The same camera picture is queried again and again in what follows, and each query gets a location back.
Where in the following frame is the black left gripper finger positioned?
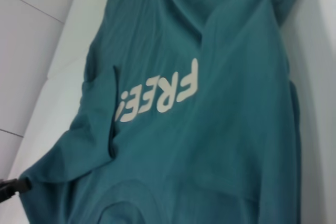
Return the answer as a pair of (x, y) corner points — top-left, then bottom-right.
(15, 177), (33, 195)

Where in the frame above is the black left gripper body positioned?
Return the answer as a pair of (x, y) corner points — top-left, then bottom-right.
(0, 179), (19, 204)

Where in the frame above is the teal blue printed t-shirt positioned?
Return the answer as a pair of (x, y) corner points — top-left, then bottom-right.
(19, 0), (318, 224)

